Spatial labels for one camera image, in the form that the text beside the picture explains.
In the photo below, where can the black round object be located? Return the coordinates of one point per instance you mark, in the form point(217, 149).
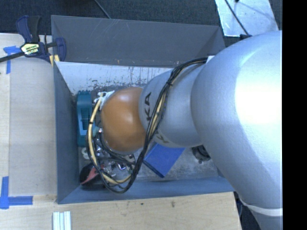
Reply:
point(201, 153)

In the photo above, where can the blue flat box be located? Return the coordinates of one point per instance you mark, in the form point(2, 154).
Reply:
point(162, 160)

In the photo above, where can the teal plastic block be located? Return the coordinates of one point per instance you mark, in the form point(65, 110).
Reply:
point(83, 118)

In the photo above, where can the black and red object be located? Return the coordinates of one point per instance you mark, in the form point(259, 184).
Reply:
point(89, 175)

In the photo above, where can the pale wood board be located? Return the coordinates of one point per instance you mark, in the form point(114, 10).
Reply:
point(32, 128)

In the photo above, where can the grey metal bin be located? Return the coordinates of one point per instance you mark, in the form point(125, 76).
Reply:
point(134, 42)

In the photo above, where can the small white object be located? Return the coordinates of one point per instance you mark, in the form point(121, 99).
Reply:
point(85, 153)

